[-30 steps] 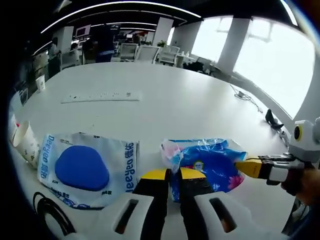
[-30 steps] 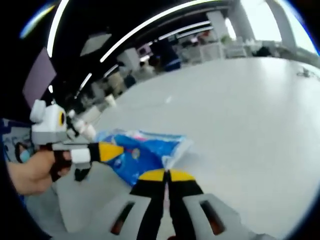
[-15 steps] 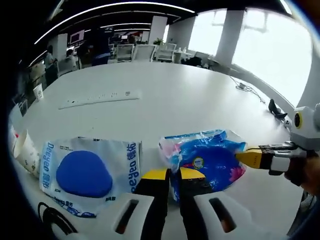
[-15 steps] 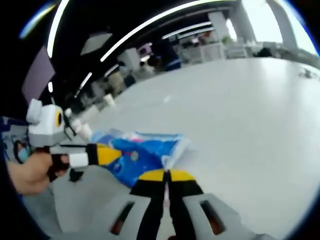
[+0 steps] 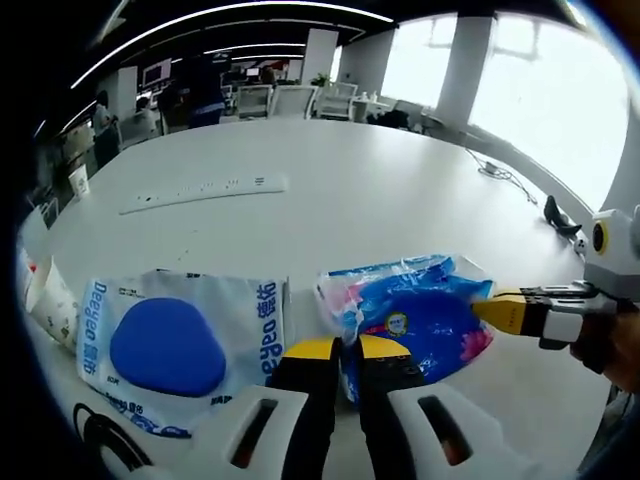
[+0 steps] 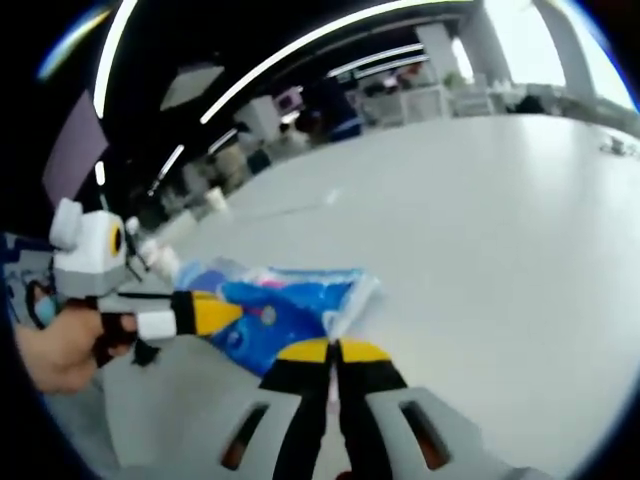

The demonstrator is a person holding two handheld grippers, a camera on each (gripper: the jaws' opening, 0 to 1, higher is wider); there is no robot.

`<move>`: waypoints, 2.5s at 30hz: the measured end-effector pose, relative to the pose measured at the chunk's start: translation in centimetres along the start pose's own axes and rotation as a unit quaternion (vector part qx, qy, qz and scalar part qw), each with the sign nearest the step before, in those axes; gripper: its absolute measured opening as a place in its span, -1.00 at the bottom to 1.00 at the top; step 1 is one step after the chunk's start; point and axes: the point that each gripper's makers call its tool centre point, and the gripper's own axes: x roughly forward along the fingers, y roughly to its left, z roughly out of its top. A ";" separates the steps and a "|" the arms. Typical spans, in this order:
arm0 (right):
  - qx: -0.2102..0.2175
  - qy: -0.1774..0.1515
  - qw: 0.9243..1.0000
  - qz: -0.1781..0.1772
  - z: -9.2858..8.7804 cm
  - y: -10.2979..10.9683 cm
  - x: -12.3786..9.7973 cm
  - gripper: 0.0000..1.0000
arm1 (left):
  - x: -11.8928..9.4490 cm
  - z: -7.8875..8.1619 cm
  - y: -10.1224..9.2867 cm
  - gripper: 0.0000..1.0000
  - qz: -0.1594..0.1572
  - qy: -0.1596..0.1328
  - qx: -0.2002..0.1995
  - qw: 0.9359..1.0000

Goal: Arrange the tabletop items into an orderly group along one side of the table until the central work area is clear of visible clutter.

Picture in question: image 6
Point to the large purple screen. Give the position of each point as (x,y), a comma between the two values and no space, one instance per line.
(75,150)

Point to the blue tissue packet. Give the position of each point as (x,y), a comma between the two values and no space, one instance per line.
(285,310)

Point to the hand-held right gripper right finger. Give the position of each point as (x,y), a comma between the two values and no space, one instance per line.
(375,395)

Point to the small dark object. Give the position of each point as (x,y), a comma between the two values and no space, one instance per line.
(615,146)

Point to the long ceiling light strip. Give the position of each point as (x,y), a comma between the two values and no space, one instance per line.
(115,50)
(320,47)

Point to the small white cup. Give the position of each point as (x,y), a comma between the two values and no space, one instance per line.
(217,199)

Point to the white shelf unit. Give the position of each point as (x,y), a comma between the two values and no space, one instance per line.
(425,102)

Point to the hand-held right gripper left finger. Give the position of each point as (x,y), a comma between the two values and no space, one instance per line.
(295,400)

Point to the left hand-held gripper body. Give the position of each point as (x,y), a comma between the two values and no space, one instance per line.
(87,255)

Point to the paper cup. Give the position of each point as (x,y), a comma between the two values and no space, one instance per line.
(162,262)

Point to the person's left hand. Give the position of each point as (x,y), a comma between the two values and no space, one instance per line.
(60,350)

